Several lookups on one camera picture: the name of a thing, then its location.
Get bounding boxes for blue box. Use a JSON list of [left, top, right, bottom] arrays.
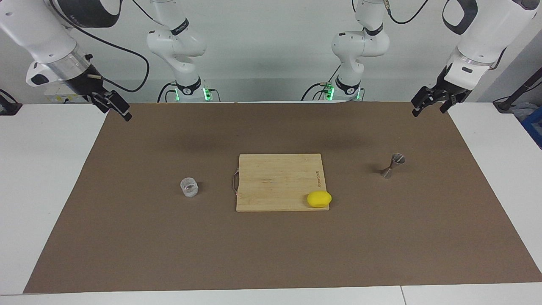
[[522, 118, 542, 150]]

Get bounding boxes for white wall socket box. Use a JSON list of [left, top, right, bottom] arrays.
[[44, 86, 88, 103]]

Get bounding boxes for black right base cables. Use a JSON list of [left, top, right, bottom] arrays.
[[157, 82, 177, 103]]

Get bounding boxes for yellow lemon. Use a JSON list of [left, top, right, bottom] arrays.
[[307, 191, 332, 208]]

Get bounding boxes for black stand pole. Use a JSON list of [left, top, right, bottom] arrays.
[[493, 67, 542, 113]]

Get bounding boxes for white plastic bag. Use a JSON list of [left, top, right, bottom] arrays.
[[510, 103, 540, 123]]

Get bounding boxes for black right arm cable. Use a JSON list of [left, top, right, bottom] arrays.
[[49, 0, 155, 93]]

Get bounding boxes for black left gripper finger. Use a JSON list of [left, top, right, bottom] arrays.
[[412, 86, 441, 117], [440, 92, 466, 114]]

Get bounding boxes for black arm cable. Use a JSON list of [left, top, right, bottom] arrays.
[[383, 0, 509, 68], [49, 0, 155, 93]]

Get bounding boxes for black base cables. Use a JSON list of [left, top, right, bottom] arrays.
[[301, 64, 343, 102], [157, 82, 177, 103]]

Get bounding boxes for black clamp mount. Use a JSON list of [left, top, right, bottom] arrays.
[[0, 89, 22, 116]]

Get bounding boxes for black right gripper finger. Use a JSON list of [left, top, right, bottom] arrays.
[[88, 93, 111, 114], [104, 90, 132, 122]]

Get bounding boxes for brown table mat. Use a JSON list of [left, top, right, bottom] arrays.
[[23, 101, 542, 294]]

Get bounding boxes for black left base cables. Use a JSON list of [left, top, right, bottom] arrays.
[[301, 64, 343, 102]]

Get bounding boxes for wooden cutting board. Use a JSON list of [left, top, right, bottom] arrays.
[[232, 153, 330, 212]]

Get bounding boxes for small clear glass cup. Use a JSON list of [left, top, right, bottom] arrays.
[[180, 177, 199, 197]]

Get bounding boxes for metal double jigger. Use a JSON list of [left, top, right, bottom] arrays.
[[380, 153, 406, 179]]

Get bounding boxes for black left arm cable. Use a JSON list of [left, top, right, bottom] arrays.
[[383, 0, 509, 68]]

